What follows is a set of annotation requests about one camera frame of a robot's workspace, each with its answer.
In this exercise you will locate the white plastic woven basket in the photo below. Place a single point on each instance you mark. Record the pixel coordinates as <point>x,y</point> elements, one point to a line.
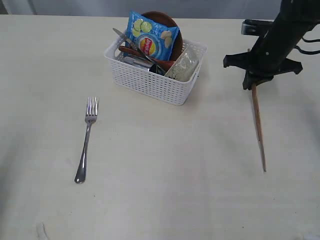
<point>151,84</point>

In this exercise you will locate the silver metal knife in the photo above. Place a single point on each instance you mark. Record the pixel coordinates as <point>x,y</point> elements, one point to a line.
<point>134,47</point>

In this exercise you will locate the brown wooden spoon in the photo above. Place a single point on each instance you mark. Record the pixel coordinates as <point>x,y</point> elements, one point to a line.
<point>166,65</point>

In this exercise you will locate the silver metal fork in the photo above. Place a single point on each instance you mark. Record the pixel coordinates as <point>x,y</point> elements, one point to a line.
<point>91,114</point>

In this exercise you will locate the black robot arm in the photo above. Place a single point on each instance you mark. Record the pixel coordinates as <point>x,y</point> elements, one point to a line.
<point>297,15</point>

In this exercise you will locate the blue chips bag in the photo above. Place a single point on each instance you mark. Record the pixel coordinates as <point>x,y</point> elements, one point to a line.
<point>152,38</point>

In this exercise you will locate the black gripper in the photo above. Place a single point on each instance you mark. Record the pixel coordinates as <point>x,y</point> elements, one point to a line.
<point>267,58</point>

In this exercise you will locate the stainless steel cup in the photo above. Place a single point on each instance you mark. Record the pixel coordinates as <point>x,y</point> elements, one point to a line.
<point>142,64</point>

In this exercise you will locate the brown wooden chopstick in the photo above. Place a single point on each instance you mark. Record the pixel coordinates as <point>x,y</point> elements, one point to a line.
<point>256,112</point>
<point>261,147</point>

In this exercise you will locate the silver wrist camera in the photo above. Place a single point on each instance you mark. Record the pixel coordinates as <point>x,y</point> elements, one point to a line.
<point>252,27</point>

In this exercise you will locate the white patterned ceramic bowl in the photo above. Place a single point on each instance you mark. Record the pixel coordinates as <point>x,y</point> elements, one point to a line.
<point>184,66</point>

